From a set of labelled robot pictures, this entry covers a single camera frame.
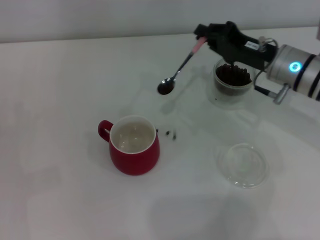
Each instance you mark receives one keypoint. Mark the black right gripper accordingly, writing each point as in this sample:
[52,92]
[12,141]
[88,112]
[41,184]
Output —
[237,47]

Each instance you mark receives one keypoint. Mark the clear glass cup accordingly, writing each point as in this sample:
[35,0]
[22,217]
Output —
[217,95]

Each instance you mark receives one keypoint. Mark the small coffee bean heap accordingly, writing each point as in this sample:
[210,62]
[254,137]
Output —
[165,89]

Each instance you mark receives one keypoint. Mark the red ceramic mug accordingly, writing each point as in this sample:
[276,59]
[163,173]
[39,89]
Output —
[135,160]

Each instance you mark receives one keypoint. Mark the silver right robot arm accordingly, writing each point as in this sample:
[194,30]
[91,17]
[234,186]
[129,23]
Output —
[300,70]

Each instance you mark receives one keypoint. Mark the coffee beans pile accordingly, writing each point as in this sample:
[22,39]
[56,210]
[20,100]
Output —
[235,76]

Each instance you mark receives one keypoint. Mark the clear glass saucer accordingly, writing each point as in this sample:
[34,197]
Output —
[245,175]

